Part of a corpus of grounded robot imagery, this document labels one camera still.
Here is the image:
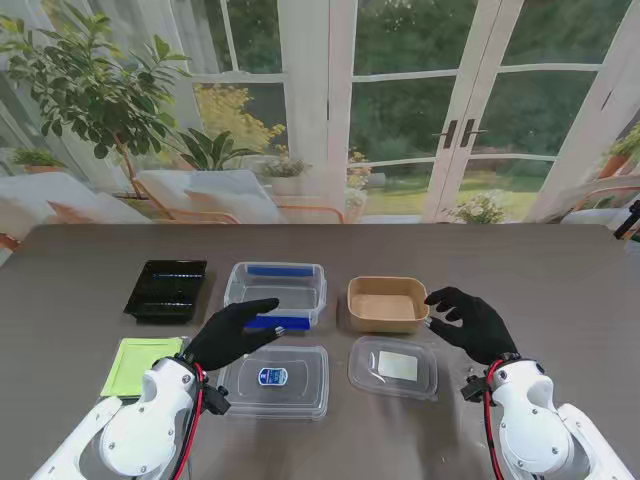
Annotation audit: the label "clear lid with white label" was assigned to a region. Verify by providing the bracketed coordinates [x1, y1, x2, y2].
[347, 335, 439, 403]

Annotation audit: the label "red left arm cable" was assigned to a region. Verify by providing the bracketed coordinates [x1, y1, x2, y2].
[169, 362, 209, 480]

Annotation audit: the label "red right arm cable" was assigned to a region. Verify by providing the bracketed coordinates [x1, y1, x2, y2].
[482, 359, 506, 480]

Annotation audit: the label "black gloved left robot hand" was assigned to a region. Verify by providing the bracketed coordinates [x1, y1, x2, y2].
[187, 298, 287, 372]

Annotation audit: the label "brown kraft paper bowl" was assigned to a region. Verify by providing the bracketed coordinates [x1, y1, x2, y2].
[346, 275, 431, 335]

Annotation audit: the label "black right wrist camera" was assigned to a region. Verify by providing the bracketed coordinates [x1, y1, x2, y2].
[459, 374, 489, 401]

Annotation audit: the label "clear container with blue clips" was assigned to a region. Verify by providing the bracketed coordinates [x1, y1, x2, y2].
[223, 261, 329, 335]

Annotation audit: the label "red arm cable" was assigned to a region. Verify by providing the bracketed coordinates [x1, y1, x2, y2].
[482, 359, 506, 480]
[169, 362, 209, 480]

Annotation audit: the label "black plastic food tray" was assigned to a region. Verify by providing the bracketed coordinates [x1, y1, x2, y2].
[123, 259, 209, 322]

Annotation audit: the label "black tripod stand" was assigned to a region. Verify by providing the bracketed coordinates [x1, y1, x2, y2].
[613, 199, 640, 240]

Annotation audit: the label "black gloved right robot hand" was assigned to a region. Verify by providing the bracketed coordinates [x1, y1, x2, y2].
[423, 286, 521, 366]

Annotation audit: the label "clear lid with green sheet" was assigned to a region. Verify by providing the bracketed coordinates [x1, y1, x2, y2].
[99, 335, 192, 401]

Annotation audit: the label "clear lid with blue sticker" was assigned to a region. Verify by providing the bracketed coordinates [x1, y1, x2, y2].
[215, 343, 330, 421]

